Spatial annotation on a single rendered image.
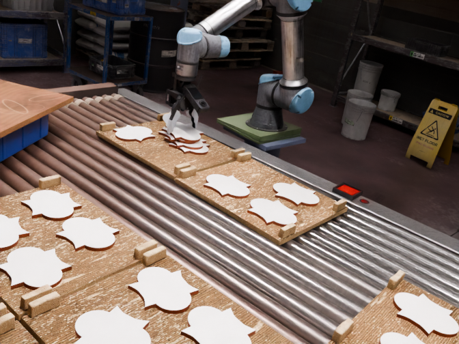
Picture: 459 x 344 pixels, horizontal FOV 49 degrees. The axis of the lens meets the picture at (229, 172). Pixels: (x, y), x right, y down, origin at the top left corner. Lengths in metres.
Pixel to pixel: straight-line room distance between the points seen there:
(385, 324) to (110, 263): 0.60
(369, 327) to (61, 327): 0.61
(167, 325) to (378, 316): 0.45
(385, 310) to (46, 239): 0.77
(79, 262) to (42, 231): 0.15
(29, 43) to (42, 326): 5.11
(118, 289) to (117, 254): 0.12
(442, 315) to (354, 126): 4.19
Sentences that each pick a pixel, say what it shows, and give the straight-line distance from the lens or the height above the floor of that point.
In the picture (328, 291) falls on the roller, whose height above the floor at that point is 0.92.
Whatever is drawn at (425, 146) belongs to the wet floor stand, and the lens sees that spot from 5.14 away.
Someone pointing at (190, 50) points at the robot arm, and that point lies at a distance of 1.69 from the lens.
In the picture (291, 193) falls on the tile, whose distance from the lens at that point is 1.55.
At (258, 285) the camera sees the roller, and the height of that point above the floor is 0.91.
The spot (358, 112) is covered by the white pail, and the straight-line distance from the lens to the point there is 5.26.
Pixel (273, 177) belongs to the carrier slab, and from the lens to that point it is 1.65.
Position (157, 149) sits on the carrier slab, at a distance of 1.71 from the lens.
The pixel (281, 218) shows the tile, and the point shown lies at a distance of 1.39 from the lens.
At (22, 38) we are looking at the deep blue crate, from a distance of 5.91.
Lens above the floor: 1.60
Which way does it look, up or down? 24 degrees down
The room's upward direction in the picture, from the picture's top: 10 degrees clockwise
